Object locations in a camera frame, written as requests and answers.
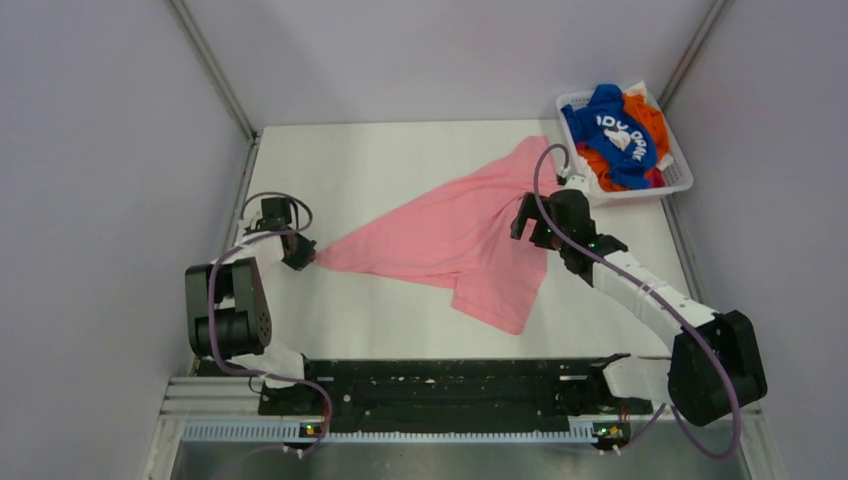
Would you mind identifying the orange t-shirt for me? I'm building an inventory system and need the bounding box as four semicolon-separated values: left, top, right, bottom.
576;91;672;193

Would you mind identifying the white slotted cable duct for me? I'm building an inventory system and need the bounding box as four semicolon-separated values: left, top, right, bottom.
181;419;624;445

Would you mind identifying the red t-shirt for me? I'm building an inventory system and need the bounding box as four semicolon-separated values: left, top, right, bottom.
645;168;666;189

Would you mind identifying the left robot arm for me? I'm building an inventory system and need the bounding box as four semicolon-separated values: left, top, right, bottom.
184;192;332;421

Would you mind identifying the white plastic basket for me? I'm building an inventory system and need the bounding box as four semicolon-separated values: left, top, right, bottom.
555;89;694;207

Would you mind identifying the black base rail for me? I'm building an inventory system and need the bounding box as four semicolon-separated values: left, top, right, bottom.
195;356;664;436

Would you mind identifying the blue printed t-shirt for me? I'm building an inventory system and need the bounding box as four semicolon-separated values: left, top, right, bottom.
560;82;658;191

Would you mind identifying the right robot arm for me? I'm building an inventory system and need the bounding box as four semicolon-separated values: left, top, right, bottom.
510;176;768;427

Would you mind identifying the pink t-shirt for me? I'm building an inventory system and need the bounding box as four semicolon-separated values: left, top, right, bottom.
315;136;548;335

